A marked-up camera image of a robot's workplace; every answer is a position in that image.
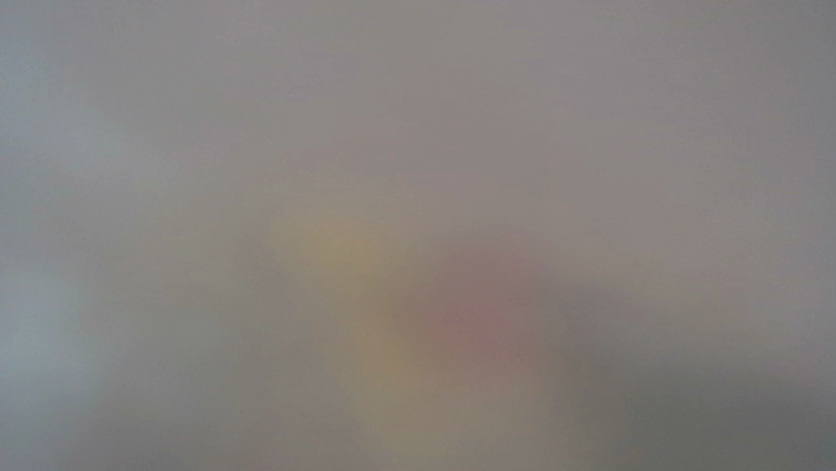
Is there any pink plastic bag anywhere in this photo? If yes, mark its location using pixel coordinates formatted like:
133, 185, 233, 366
1, 1, 835, 470

